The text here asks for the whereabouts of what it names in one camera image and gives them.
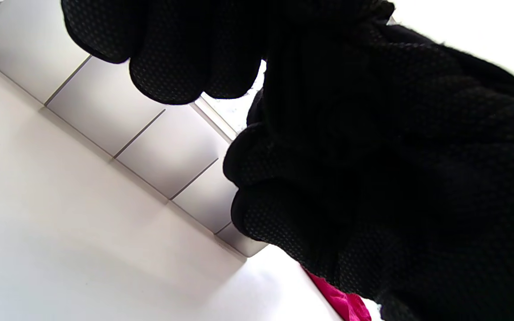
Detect person's left hand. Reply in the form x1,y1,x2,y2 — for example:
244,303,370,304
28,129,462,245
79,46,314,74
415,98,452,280
61,0,267,106

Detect person's right hand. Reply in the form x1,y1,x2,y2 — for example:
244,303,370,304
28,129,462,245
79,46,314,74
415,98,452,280
223,20,514,321

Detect red sock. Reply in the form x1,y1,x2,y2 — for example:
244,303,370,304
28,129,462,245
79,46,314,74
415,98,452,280
304,267,372,321

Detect clear plastic divided organizer box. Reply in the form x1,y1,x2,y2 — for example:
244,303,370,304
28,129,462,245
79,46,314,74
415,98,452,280
0,0,269,258

